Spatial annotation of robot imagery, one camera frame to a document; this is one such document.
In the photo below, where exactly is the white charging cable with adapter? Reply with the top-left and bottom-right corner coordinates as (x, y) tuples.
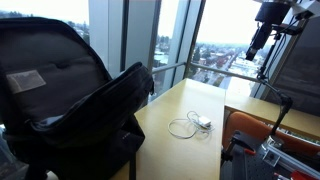
(167, 110), (216, 140)

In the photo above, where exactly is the black backpack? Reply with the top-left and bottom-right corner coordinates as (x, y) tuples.
(0, 17), (154, 180)

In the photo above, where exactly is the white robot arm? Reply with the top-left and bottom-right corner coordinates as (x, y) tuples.
(254, 0), (320, 20)

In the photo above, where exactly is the metal window railing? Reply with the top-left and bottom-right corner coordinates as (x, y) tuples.
(151, 62), (259, 83)

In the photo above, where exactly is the orange chair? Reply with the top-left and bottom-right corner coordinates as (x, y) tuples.
(222, 112), (320, 157)

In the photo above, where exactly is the dark monitor screen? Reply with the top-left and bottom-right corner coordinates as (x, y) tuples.
(271, 17), (320, 116)

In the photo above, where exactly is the red handled clamp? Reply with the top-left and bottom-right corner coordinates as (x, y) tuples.
(230, 134), (256, 155)

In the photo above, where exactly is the aluminium rail bracket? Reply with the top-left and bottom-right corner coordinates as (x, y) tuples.
(261, 135), (320, 178)

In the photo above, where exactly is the black camera on stand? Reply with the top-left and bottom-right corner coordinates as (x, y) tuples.
(246, 0), (293, 137)

